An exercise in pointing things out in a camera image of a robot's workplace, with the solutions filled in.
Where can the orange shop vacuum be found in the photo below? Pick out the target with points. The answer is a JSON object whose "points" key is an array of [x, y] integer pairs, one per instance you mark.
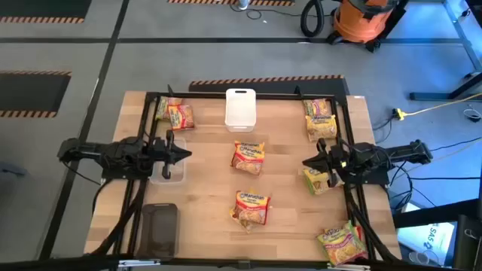
{"points": [[357, 22]]}

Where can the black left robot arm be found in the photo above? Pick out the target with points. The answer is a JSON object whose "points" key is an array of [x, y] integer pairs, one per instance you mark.
{"points": [[113, 154]]}

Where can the chicken flavor noodle pack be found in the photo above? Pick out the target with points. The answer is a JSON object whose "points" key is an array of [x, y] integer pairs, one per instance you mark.
{"points": [[248, 144], [241, 225], [321, 128]]}

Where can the silver can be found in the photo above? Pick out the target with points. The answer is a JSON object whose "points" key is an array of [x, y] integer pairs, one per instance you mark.
{"points": [[243, 3]]}

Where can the black desk leg frame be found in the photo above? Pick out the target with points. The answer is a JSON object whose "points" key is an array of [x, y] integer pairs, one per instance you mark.
{"points": [[429, 96]]}

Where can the black metal table frame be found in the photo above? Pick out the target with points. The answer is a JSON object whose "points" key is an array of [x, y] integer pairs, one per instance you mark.
{"points": [[203, 95]]}

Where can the dark smoked plastic bin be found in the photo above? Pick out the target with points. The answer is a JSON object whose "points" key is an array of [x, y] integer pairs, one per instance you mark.
{"points": [[158, 229]]}

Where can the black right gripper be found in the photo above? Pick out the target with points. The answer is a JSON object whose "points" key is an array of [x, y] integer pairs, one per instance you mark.
{"points": [[337, 162]]}

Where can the black desk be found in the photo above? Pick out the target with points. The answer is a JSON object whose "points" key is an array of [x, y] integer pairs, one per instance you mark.
{"points": [[467, 241]]}

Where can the black hazard-striped floor mat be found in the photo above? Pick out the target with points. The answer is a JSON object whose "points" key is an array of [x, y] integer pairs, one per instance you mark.
{"points": [[196, 2], [263, 87], [30, 94], [37, 7]]}

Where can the white printed sign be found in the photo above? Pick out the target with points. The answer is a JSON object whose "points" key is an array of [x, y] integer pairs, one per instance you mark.
{"points": [[429, 237]]}

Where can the lime chili shrimp noodle pack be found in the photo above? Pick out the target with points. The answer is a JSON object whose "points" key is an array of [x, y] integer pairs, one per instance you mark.
{"points": [[162, 109], [316, 182], [340, 246], [315, 107]]}

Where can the beef flavor noodle pack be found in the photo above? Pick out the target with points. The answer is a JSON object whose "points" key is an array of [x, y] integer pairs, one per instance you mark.
{"points": [[252, 207], [181, 117], [246, 162]]}

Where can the white plastic bin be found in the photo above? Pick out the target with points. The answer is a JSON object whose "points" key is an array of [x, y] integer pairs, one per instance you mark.
{"points": [[241, 109]]}

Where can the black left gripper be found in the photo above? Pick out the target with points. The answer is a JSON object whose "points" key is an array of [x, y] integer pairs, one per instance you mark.
{"points": [[160, 152]]}

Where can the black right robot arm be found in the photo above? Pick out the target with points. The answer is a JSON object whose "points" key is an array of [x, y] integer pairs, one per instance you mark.
{"points": [[395, 152]]}

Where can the clear plastic bin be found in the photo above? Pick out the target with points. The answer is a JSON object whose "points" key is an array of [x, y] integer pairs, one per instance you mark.
{"points": [[180, 171]]}

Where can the clear plastic cup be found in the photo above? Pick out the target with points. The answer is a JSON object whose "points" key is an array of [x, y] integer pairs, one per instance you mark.
{"points": [[418, 259]]}

